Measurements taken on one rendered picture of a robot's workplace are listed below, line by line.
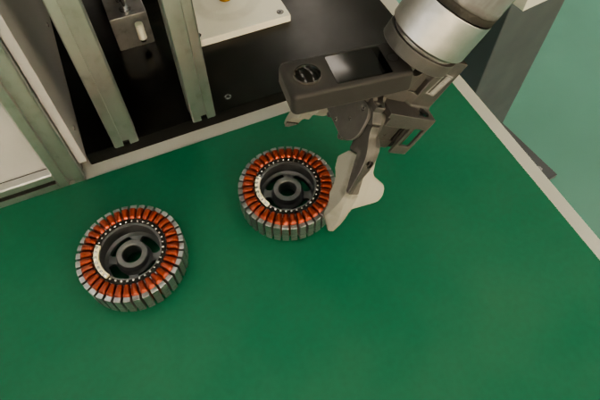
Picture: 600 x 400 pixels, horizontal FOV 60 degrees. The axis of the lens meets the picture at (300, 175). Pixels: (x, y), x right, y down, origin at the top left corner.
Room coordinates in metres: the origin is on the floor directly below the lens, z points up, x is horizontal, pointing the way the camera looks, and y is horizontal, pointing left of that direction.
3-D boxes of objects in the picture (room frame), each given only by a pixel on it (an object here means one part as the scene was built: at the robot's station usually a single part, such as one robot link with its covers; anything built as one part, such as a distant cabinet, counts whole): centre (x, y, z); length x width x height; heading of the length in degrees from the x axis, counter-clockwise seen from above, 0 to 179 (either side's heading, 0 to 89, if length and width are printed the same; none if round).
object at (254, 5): (0.65, 0.11, 0.78); 0.15 x 0.15 x 0.01; 24
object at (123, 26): (0.59, 0.24, 0.80); 0.08 x 0.05 x 0.06; 24
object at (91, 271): (0.24, 0.18, 0.77); 0.11 x 0.11 x 0.04
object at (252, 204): (0.32, 0.01, 0.77); 0.11 x 0.11 x 0.04
